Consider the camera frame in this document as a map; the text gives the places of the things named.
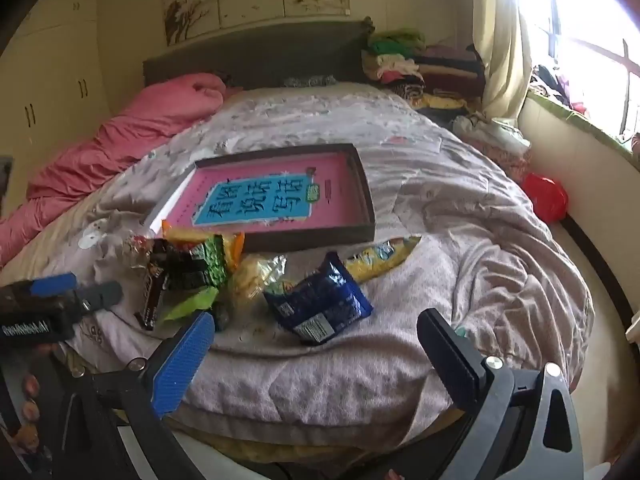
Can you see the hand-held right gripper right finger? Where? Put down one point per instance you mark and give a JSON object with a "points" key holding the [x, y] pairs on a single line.
{"points": [[447, 355]]}

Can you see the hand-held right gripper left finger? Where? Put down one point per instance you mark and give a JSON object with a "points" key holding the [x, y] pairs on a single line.
{"points": [[182, 360]]}

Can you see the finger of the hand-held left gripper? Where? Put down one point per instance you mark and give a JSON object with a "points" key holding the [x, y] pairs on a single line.
{"points": [[52, 285], [102, 294]]}

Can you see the brown chocolate bar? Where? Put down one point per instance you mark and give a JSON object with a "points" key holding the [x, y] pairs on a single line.
{"points": [[152, 290]]}

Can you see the clear packet with red print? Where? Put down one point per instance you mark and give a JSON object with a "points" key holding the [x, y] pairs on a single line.
{"points": [[136, 250]]}

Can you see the clear packet of yellow biscuits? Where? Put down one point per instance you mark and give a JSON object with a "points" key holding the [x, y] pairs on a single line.
{"points": [[250, 277]]}

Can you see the long orange bread packet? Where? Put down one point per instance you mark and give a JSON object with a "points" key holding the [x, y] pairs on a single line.
{"points": [[233, 250]]}

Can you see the blue snack packet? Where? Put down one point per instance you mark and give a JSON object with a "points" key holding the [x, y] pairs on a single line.
{"points": [[320, 305]]}

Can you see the shallow dark cardboard tray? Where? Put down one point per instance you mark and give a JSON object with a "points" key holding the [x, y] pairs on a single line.
{"points": [[368, 200]]}

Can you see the person's left hand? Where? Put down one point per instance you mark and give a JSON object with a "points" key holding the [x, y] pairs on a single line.
{"points": [[26, 412]]}

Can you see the pale floral quilt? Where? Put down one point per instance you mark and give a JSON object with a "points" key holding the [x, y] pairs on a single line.
{"points": [[450, 260]]}

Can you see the black carved wooden furniture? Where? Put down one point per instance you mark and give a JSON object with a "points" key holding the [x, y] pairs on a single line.
{"points": [[6, 185]]}

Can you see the pink duvet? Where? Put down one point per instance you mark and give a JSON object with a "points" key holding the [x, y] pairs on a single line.
{"points": [[125, 135]]}

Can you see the pink book with blue label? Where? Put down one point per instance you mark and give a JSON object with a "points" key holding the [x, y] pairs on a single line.
{"points": [[260, 200]]}

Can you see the red plastic bag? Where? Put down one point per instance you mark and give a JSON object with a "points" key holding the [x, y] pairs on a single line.
{"points": [[545, 197]]}

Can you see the cream wardrobe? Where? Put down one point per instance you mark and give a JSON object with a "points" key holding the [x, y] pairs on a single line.
{"points": [[50, 85]]}

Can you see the floral cloth bag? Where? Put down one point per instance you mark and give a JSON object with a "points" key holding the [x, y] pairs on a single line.
{"points": [[500, 145]]}

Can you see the green windowsill cushion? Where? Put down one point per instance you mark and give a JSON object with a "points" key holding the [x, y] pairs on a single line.
{"points": [[575, 120]]}

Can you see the pile of folded clothes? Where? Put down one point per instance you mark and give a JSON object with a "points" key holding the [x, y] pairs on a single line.
{"points": [[425, 70]]}

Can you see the grey padded headboard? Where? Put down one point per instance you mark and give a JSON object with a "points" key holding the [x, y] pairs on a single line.
{"points": [[260, 55]]}

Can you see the clothes heap on windowsill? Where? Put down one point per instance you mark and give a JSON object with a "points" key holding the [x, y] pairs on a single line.
{"points": [[560, 90]]}

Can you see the dark patterned pillow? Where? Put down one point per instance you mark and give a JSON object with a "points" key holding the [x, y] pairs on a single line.
{"points": [[310, 81]]}

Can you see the cream curtain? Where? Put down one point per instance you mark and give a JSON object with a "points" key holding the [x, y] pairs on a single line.
{"points": [[500, 35]]}

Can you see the window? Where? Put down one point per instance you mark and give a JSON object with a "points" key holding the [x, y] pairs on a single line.
{"points": [[590, 20]]}

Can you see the flower branch wall painting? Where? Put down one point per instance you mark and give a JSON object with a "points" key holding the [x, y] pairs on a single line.
{"points": [[190, 5]]}

